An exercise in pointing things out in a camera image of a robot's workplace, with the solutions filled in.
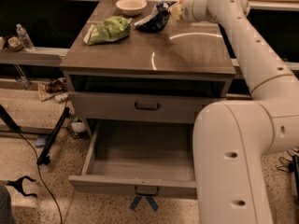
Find blue chip bag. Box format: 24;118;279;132
134;1;174;33

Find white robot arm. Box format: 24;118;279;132
181;0;299;224

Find white paper bowl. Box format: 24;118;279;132
116;0;147;17

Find green chip bag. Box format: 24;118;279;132
83;16;132;46

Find grey wooden cabinet table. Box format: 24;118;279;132
59;0;236;147

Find closed upper grey drawer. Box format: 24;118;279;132
69;91;218;124

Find snack wrappers on floor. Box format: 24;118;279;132
37;78;66;102

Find open lower grey drawer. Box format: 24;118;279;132
69;120;196;199

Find small white potted plant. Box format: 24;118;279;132
71;117;86;133

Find clear plastic water bottle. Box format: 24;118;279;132
16;24;35;51

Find round tray with cup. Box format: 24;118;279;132
0;35;23;52

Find black tripod leg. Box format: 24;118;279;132
36;107;70;166

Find black clamp tool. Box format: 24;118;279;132
5;175;36;197

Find black floor cable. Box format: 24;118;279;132
0;105;64;224

